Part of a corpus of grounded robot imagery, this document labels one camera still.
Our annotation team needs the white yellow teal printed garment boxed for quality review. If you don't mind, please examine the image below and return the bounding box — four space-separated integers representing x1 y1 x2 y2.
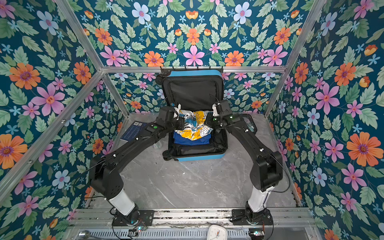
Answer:
175 110 213 140

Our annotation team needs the blue t-shirt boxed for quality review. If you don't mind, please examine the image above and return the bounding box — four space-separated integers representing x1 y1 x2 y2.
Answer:
173 132 212 146

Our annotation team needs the clear black-trimmed toiletry pouch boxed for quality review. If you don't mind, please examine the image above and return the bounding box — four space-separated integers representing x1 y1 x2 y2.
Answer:
240 114 258 133

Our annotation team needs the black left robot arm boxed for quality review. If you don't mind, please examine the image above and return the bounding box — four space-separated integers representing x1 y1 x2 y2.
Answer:
90 107 182 219

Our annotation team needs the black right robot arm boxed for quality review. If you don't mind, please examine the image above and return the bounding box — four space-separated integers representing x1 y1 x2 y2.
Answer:
205 100 284 214

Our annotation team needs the dark blue paperback book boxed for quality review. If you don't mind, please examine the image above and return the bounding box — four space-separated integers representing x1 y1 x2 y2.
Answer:
121 121 148 142

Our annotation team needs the blue hard-shell suitcase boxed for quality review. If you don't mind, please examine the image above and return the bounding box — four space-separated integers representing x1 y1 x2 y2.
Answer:
156 70 228 162

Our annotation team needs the white desk clock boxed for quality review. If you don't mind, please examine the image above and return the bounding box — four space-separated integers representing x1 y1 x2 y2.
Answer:
207 225 228 240

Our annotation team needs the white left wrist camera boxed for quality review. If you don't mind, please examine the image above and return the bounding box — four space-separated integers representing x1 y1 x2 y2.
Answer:
174 104 181 120

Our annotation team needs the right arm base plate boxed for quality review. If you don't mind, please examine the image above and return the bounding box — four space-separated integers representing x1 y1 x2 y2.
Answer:
230 209 273 226

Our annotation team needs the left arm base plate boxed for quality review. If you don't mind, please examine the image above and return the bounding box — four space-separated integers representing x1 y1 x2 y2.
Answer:
112 210 155 227

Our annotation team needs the aluminium cage frame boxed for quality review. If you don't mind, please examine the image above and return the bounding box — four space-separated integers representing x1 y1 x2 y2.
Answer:
1 1 314 240

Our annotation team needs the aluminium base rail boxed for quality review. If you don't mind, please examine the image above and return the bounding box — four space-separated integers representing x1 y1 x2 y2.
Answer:
69 207 316 229

